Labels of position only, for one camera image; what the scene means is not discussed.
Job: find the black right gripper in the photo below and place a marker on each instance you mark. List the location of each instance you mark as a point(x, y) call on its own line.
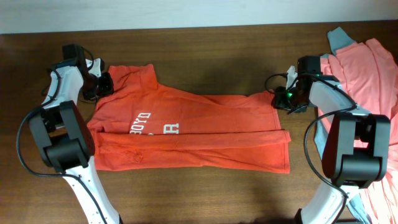
point(280, 102)

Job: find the orange soccer t-shirt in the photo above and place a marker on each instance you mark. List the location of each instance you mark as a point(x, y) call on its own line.
point(145, 125)

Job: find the grey shirt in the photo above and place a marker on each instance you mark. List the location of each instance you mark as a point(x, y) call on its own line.
point(338, 39)

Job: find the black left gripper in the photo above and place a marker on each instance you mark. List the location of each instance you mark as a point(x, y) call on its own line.
point(108, 87)

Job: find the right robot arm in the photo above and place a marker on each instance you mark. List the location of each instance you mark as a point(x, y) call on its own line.
point(356, 149)

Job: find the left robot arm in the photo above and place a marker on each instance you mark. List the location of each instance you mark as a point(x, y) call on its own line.
point(61, 134)

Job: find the pink shirt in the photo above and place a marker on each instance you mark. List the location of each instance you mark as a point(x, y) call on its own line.
point(368, 73)

